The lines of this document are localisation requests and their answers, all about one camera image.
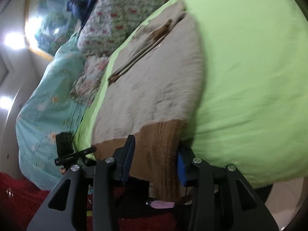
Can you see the person's left hand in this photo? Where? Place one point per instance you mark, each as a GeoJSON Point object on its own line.
{"type": "Point", "coordinates": [62, 170]}

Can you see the red rose floral quilt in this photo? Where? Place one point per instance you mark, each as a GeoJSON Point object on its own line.
{"type": "Point", "coordinates": [111, 22]}

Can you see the gold framed landscape painting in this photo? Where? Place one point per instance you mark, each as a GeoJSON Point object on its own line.
{"type": "Point", "coordinates": [48, 25]}

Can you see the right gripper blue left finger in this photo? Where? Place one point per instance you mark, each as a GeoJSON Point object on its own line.
{"type": "Point", "coordinates": [124, 157]}

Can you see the red knit sleeve striped cuff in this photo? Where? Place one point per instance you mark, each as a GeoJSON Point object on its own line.
{"type": "Point", "coordinates": [20, 200]}

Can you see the lime green bed sheet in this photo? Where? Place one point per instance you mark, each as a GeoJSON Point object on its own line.
{"type": "Point", "coordinates": [253, 108]}

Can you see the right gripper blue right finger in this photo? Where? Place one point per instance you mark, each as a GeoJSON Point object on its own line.
{"type": "Point", "coordinates": [187, 167]}

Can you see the beige knit sweater brown trim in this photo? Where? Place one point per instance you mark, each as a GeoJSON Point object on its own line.
{"type": "Point", "coordinates": [153, 92]}

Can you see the pink floral pillow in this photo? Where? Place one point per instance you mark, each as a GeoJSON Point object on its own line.
{"type": "Point", "coordinates": [88, 82]}

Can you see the teal floral duvet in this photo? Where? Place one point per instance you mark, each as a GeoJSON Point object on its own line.
{"type": "Point", "coordinates": [49, 111]}

